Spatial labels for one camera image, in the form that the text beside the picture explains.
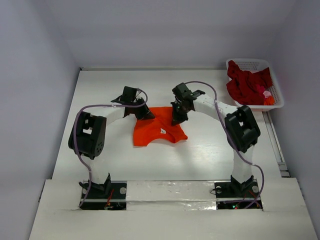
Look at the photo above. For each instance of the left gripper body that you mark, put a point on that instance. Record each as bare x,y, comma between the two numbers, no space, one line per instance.
140,112

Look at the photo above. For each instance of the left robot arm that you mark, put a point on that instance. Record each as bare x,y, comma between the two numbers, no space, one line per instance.
87,137

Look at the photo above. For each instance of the white plastic basket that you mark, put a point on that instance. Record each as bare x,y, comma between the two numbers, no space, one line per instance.
255,65

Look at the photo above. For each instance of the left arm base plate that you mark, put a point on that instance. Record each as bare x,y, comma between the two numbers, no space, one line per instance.
115,200

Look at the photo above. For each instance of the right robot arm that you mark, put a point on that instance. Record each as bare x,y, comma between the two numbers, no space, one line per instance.
239,124

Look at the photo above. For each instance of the pink garment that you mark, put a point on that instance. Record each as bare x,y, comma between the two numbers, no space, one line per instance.
265,92

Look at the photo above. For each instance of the dark red t shirt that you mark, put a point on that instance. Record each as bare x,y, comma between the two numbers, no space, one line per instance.
248,88

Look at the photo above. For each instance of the orange t shirt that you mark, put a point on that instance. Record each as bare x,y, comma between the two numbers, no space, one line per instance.
160,127

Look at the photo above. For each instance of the small orange garment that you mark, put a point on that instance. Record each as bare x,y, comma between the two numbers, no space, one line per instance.
269,101

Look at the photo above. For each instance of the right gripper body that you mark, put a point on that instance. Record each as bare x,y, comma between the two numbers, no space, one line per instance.
179,111

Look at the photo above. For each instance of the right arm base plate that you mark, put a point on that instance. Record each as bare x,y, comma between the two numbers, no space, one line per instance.
228,199

